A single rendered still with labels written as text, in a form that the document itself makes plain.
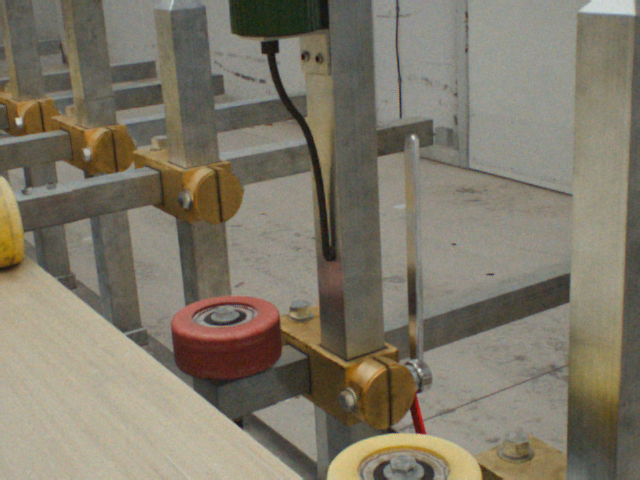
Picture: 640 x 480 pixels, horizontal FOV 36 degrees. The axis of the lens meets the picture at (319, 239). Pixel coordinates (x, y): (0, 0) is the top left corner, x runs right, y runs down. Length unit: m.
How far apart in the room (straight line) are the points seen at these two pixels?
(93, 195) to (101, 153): 0.20
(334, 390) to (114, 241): 0.49
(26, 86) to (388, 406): 0.79
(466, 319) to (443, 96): 3.99
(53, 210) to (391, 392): 0.36
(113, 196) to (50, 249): 0.50
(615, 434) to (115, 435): 0.28
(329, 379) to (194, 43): 0.33
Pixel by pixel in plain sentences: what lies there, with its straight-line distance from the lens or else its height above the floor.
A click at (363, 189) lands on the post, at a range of 0.70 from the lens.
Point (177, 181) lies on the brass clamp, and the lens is 0.91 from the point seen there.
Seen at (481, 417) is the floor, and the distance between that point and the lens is 2.49.
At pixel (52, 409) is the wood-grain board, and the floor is 0.90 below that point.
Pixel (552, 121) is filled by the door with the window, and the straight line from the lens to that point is 4.32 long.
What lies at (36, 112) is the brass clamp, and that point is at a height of 0.96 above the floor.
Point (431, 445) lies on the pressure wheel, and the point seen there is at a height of 0.91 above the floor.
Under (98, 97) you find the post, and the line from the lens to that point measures 1.14.
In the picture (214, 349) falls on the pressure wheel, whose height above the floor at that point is 0.90.
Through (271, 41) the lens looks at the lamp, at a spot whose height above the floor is 1.11.
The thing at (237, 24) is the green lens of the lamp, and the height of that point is 1.12.
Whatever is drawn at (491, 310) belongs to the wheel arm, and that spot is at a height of 0.85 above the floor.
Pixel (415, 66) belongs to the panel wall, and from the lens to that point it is 4.96.
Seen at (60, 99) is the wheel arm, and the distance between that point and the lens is 1.43.
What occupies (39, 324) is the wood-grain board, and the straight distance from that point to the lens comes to 0.78.
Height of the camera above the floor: 1.18
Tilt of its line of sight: 18 degrees down
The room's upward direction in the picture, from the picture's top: 3 degrees counter-clockwise
